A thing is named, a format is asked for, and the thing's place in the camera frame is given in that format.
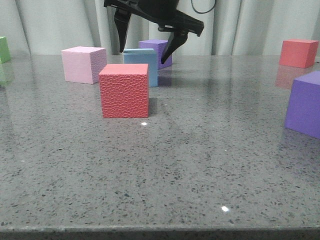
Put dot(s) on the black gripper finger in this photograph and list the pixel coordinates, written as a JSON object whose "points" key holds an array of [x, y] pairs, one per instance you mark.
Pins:
{"points": [[175, 40], [122, 18]]}

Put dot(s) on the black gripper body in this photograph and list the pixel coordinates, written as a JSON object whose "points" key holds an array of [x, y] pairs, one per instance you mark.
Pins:
{"points": [[162, 12]]}

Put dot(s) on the light blue foam cube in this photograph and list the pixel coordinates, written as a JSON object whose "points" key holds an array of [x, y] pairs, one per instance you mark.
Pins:
{"points": [[144, 56]]}

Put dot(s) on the purple foam cube far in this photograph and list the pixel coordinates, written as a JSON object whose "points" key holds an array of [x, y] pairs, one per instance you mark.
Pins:
{"points": [[159, 46]]}

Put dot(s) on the purple foam cube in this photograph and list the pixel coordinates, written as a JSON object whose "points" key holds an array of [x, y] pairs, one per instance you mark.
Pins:
{"points": [[303, 111], [159, 46]]}

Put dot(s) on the pink foam cube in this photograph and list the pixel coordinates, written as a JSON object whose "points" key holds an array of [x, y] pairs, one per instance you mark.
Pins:
{"points": [[82, 64]]}

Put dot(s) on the red textured foam cube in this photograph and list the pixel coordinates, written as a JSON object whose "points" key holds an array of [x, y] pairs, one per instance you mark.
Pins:
{"points": [[124, 90]]}

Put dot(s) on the grey-green curtain backdrop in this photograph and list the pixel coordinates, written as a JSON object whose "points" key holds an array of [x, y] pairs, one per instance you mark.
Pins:
{"points": [[231, 27]]}

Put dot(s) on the green foam cube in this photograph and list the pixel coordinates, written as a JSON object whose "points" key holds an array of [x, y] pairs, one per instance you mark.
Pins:
{"points": [[4, 50]]}

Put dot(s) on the red foam cube far right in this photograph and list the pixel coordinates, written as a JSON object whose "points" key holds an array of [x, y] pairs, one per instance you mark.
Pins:
{"points": [[299, 53]]}

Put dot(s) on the purple foam cube near right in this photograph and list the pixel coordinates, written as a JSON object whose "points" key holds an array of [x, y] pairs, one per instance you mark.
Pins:
{"points": [[303, 111]]}

